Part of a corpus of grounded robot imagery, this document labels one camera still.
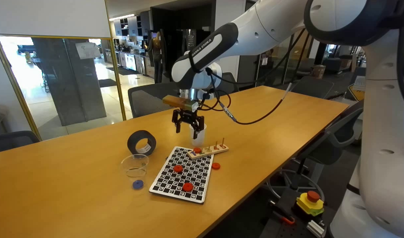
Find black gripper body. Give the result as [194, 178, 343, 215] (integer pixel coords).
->
[171, 108, 204, 126]

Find orange disc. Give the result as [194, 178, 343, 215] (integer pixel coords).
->
[192, 146, 202, 153]
[211, 162, 220, 170]

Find orange disc board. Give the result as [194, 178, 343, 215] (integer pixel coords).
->
[182, 182, 194, 191]
[172, 165, 183, 173]

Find blue round disc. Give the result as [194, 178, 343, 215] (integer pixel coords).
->
[132, 179, 143, 190]

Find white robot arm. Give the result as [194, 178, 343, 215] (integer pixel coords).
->
[171, 0, 404, 238]

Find white paper cup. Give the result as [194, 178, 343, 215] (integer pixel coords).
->
[190, 126, 205, 146]

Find transparent plastic cup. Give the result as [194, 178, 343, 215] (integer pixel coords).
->
[120, 153, 149, 178]

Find wooden number peg board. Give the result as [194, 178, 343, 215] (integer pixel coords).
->
[187, 140, 228, 158]

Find grey office chair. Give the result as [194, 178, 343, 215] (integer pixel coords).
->
[128, 83, 179, 117]

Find black tape roll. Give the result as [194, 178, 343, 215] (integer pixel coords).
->
[126, 129, 157, 155]

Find checkerboard calibration board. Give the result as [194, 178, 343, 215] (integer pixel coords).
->
[149, 146, 213, 203]

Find yellow red emergency stop button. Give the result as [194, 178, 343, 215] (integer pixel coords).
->
[295, 190, 323, 216]

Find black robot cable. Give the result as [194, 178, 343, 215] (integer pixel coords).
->
[196, 25, 308, 126]

